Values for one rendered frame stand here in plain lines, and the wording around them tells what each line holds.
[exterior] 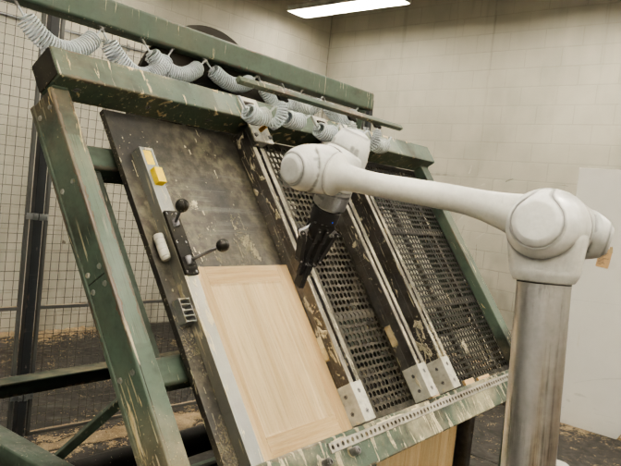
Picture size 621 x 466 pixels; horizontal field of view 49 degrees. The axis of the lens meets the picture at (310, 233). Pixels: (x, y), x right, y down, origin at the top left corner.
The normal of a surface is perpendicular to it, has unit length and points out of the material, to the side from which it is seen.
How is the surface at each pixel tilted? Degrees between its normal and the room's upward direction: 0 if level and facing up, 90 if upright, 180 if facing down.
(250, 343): 54
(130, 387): 90
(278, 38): 90
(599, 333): 90
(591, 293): 90
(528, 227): 81
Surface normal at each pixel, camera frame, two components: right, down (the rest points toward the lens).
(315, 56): 0.73, 0.11
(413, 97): -0.67, -0.04
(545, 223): -0.51, -0.15
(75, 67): 0.71, -0.48
